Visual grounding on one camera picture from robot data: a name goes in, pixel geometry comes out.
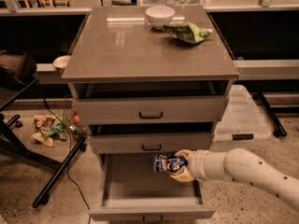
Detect wire basket with items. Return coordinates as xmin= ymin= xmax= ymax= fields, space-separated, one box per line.
xmin=63 ymin=95 xmax=87 ymax=140

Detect black desk frame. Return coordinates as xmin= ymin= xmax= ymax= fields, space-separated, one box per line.
xmin=0 ymin=77 xmax=87 ymax=209

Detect clear plastic storage bin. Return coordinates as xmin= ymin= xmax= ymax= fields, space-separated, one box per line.
xmin=210 ymin=85 xmax=271 ymax=151

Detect grey middle drawer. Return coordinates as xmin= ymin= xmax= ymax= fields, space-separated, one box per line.
xmin=88 ymin=133 xmax=211 ymax=154

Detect black power cable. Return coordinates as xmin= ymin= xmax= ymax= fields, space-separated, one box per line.
xmin=39 ymin=83 xmax=92 ymax=224

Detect white ceramic bowl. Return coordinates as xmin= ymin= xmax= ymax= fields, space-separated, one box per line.
xmin=146 ymin=6 xmax=175 ymax=28

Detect grey drawer cabinet with counter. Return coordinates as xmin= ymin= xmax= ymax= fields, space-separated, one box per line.
xmin=61 ymin=5 xmax=240 ymax=161

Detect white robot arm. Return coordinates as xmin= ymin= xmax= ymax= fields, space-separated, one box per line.
xmin=166 ymin=148 xmax=299 ymax=211

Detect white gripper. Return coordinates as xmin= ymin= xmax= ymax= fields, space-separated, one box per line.
xmin=170 ymin=149 xmax=209 ymax=182

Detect small round white dish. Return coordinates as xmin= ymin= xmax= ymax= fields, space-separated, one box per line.
xmin=53 ymin=55 xmax=71 ymax=69

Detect grey top drawer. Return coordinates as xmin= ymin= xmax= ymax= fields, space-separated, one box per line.
xmin=74 ymin=96 xmax=228 ymax=125

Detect snack bags on floor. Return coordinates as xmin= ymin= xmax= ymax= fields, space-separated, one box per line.
xmin=32 ymin=115 xmax=67 ymax=147

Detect grey drawer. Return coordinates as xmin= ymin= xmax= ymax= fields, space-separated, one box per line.
xmin=88 ymin=133 xmax=211 ymax=154
xmin=74 ymin=96 xmax=228 ymax=125
xmin=90 ymin=153 xmax=215 ymax=223

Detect grey bottom drawer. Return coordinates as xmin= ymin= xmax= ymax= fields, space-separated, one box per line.
xmin=90 ymin=153 xmax=215 ymax=223

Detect black wheeled stand leg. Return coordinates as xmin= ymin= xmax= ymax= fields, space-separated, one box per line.
xmin=252 ymin=91 xmax=287 ymax=137

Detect green chip bag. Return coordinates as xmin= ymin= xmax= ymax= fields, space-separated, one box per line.
xmin=163 ymin=22 xmax=213 ymax=44

